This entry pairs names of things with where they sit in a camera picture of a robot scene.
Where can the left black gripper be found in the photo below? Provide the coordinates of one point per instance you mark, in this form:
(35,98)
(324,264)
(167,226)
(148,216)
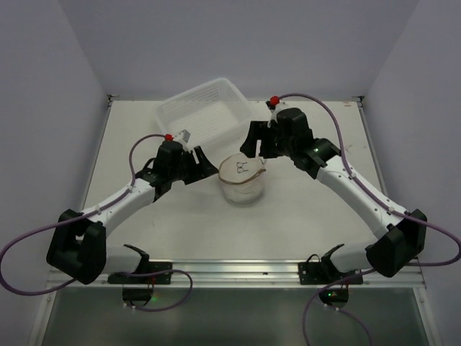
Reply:
(191,164)

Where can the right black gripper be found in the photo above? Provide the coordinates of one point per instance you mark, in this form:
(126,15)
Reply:
(263,140)

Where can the round white mesh laundry bag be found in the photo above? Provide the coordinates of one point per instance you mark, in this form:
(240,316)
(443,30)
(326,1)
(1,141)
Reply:
(242,179)

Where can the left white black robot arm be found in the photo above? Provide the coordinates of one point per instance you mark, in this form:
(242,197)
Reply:
(79,244)

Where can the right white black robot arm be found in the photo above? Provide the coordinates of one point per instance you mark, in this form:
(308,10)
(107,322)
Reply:
(399,235)

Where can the white plastic perforated basket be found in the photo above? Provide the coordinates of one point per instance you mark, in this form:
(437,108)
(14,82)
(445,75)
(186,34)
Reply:
(212,113)

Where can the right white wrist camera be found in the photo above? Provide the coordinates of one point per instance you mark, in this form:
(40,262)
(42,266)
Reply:
(275,108)

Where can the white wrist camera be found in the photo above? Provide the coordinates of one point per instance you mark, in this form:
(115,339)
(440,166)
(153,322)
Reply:
(183,138)
(275,108)

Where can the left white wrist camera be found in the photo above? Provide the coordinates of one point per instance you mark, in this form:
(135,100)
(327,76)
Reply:
(183,138)

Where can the aluminium mounting rail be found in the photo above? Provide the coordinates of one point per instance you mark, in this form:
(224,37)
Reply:
(277,274)

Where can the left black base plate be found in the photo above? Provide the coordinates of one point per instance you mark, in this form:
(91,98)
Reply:
(158,272)

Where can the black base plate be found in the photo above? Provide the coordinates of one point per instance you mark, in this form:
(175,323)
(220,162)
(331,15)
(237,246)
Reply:
(313,272)
(158,272)

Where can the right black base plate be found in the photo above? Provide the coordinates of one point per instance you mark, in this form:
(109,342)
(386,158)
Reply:
(313,272)

